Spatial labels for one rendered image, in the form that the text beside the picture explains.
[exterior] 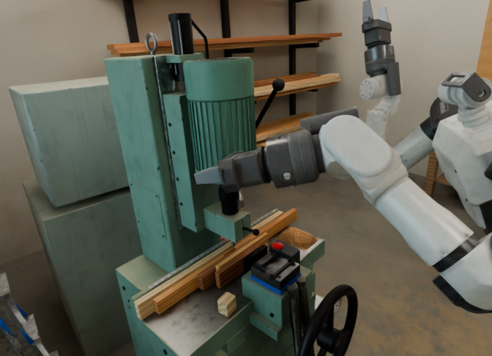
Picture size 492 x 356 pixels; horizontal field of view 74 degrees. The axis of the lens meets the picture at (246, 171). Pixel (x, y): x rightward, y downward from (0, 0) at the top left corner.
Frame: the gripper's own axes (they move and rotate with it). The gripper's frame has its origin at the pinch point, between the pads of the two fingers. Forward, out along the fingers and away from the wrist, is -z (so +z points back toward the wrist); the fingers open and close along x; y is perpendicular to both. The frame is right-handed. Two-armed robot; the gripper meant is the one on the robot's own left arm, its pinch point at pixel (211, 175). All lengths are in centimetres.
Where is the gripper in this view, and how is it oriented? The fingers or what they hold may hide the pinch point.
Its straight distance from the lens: 58.5
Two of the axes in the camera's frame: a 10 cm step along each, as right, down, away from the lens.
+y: -2.3, -9.6, -1.4
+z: 9.6, -1.9, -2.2
